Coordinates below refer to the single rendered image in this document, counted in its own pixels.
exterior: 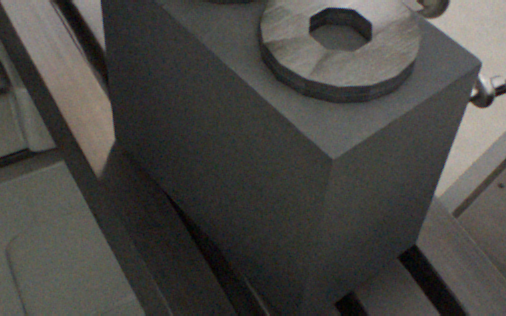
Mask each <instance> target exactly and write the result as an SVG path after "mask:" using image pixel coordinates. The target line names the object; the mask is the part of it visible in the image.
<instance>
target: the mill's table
mask: <svg viewBox="0 0 506 316"><path fill-rule="evenodd" d="M0 40H1V42H2V43H3V46H4V48H5V50H6V52H7V54H8V56H9V58H10V60H11V61H12V64H14V65H13V66H15V68H16V70H17V72H18V74H19V76H20V78H21V79H22V82H23V84H24V86H25V88H26V90H27V92H28V94H29V96H30V98H31V100H32V102H34V104H35V106H36V108H37V110H38V112H39V115H40V116H41V118H42V120H43V122H44V124H45V126H46V128H47V131H48V132H49V134H51V136H52V138H53V140H54V142H55V144H56V147H57V149H58V150H59V152H60V154H61V156H62V158H63V160H64V163H65V165H66V167H68V168H69V170H70V172H71V174H72V176H73V179H74V181H75V183H76V185H77V186H78V188H79V190H80V193H81V195H82V197H84V199H85V201H86V203H87V204H88V206H89V209H90V211H91V213H92V215H93V217H94V219H95V221H96V222H97V225H99V227H100V229H101V231H102V233H103V235H104V237H105V239H106V241H107V243H108V245H109V247H110V249H111V251H112V253H113V256H115V257H116V259H117V261H118V263H119V265H120V267H121V270H122V272H123V274H124V275H125V277H126V279H127V281H128V283H130V286H131V288H132V290H133V292H134V293H135V295H136V297H137V299H138V302H139V304H140V306H141V308H142V310H144V311H145V313H146V315H147V316H283V315H281V314H280V313H279V311H278V310H277V309H276V308H275V307H274V306H273V305H272V304H271V303H270V302H269V300H268V299H267V298H265V297H264V296H263V295H262V294H261V292H260V291H259V290H258V289H257V288H256V287H255V286H254V285H253V283H252V282H251V281H249V280H248V279H247V278H246V277H245V276H244V275H243V273H242V272H241V271H240V270H239V268H238V267H237V266H236V265H234V264H233V263H232V262H231V261H230V260H229V259H228V258H227V257H226V256H225V254H224V252H223V251H222V250H221V249H220V248H218V247H217V246H216V245H215V244H214V243H213V242H212V241H211V240H210V239H209V237H208V236H207V234H206V233H205V232H203V231H202V230H201V229H200V228H199V227H198V226H197V225H196V224H195V222H194V221H193V220H192V219H191V218H189V217H188V215H187V214H186V213H185V212H184V211H183V210H182V209H181V208H180V206H179V205H178V204H177V203H176V202H174V201H173V200H172V199H171V198H170V197H169V195H168V194H167V193H166V191H165V190H164V189H163V188H162V187H161V186H159V185H158V184H157V183H156V182H155V181H154V180H153V179H152V178H151V175H150V174H149V173H148V172H147V171H146V170H145V169H143V168H142V167H141V166H140V165H139V164H138V163H137V161H136V160H135V159H134V158H133V156H132V155H131V154H130V153H128V152H127V151H126V150H125V149H124V148H123V146H122V145H121V144H120V143H119V142H118V141H117V140H116V138H115V130H113V123H114V120H112V110H111V99H110V90H109V80H108V70H107V60H106V49H105V40H104V30H103V20H102V10H101V0H0ZM318 316H506V280H505V278H504V277H503V276H502V274H501V273H500V272H499V271H498V269H497V268H495V267H494V266H493V265H492V263H491V262H490V260H489V259H488V258H487V256H486V255H485V254H484V253H483V252H482V250H481V249H480V248H479V247H478V246H477V244H476V242H475V241H474V240H473V239H471V237H470V236H469V235H468V234H467V233H466V231H465V230H464V229H463V228H462V227H461V224H460V223H459V222H458V221H457V220H456V218H455V217H454V216H453V215H452V214H450V212H449V211H448V210H447V208H446V207H445V205H444V204H443V203H442V202H441V201H440V199H439V198H438V197H437V196H436V195H434V197H433V200H431V203H430V205H429V208H428V211H427V214H426V217H425V219H424V222H423V226H422V228H421V231H420V233H419V236H418V239H417V242H416V244H415V245H413V246H411V247H410V248H409V249H407V250H406V251H404V252H403V253H402V254H400V255H399V256H398V258H395V259H394V260H393V261H391V262H390V263H389V264H387V265H386V266H384V267H383V268H382V269H380V270H378V271H377V273H375V274H374V275H373V276H371V277H370V278H368V279H367V280H366V281H364V282H363V283H361V284H359V285H358V286H357V287H356V288H355V289H354V290H353V291H351V292H350V293H348V294H347V295H345V296H343V297H342V298H341V299H339V300H338V301H337V302H335V304H334V305H332V306H331V307H329V308H327V309H326V310H325V311H323V312H322V313H321V314H319V315H318Z"/></svg>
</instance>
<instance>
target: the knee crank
mask: <svg viewBox="0 0 506 316"><path fill-rule="evenodd" d="M505 94H506V79H504V77H503V76H501V75H496V76H494V77H491V78H489V77H488V76H487V75H485V74H483V73H481V71H480V74H479V77H478V80H476V82H475V85H474V87H473V91H472V94H471V96H470V99H469V102H468V103H470V102H471V103H472V104H473V105H474V106H477V108H479V109H486V108H488V107H490V105H491V104H492V103H493V101H494V98H495V97H499V96H502V95H505Z"/></svg>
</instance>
